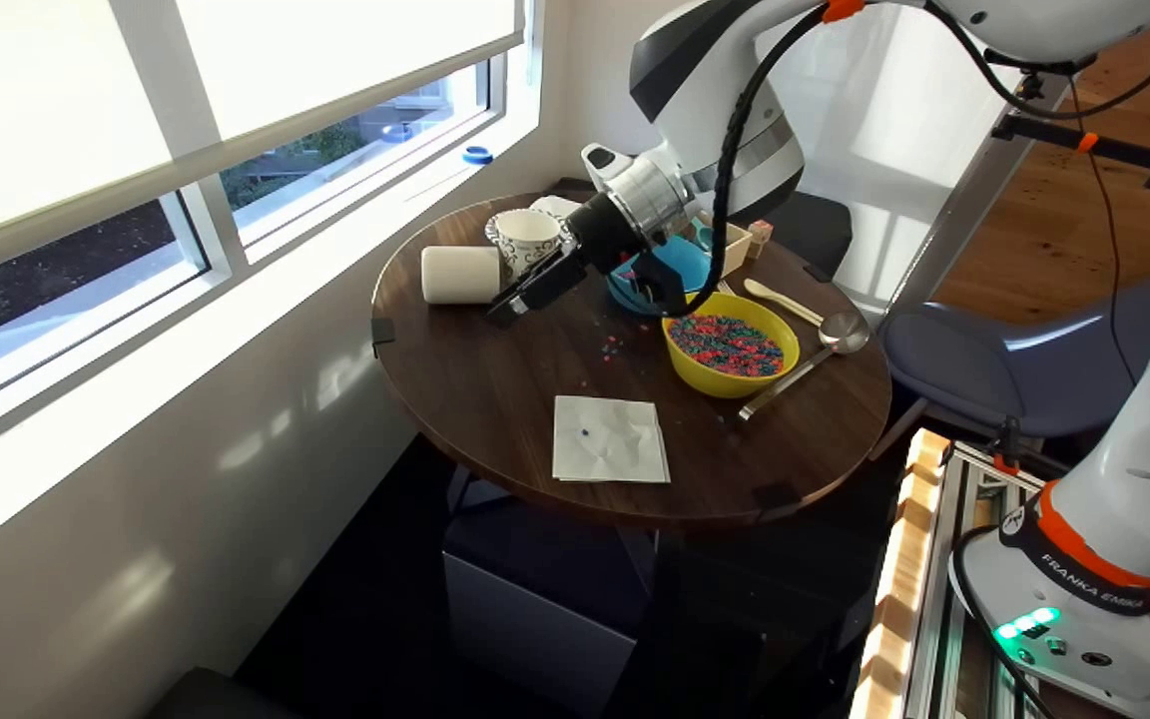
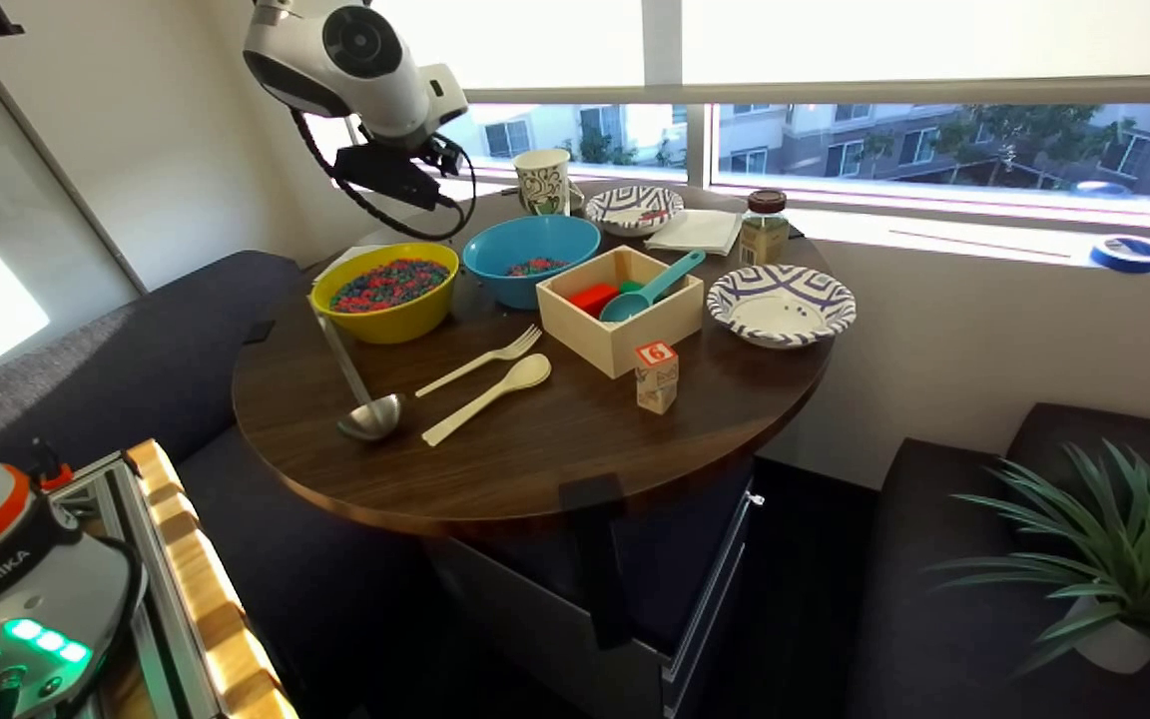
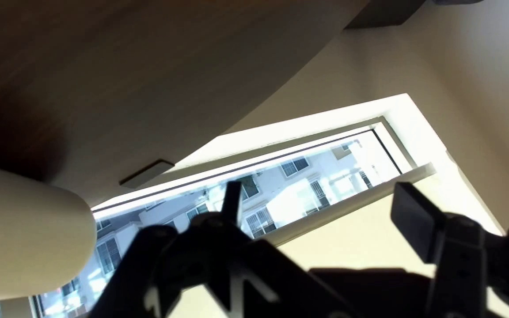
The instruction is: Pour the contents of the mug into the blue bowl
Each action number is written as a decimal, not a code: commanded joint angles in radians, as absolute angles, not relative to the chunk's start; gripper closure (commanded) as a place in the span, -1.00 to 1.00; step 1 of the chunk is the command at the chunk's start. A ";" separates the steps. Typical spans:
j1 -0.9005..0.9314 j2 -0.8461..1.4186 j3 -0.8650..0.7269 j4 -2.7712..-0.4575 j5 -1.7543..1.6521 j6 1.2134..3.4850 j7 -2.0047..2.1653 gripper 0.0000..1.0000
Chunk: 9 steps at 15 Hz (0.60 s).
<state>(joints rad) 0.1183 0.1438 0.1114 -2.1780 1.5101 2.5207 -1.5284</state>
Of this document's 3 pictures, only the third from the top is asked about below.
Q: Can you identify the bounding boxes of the white window frame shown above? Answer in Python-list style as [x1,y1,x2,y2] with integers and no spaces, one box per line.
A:
[30,92,507,318]

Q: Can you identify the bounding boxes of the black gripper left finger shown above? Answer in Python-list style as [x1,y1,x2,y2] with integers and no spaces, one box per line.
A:
[88,181,358,318]

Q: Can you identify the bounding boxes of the cream ceramic mug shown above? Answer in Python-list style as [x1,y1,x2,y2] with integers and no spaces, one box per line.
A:
[0,161,99,306]

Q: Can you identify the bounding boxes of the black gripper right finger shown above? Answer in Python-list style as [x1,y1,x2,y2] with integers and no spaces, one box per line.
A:
[390,181,509,318]

